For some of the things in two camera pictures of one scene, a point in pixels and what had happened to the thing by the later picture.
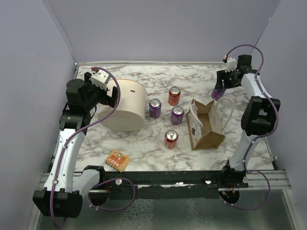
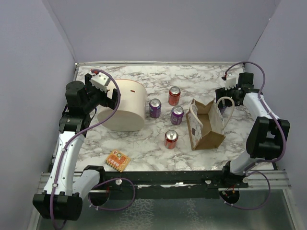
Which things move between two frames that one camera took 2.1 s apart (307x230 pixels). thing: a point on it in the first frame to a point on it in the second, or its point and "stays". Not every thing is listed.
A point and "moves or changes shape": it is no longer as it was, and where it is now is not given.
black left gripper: [107, 99] stays
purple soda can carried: [217, 94] moves or changes shape
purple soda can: [177, 115] stays
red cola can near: [171, 137] stays
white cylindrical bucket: [130, 113] stays
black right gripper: [222, 75] to [221, 93]
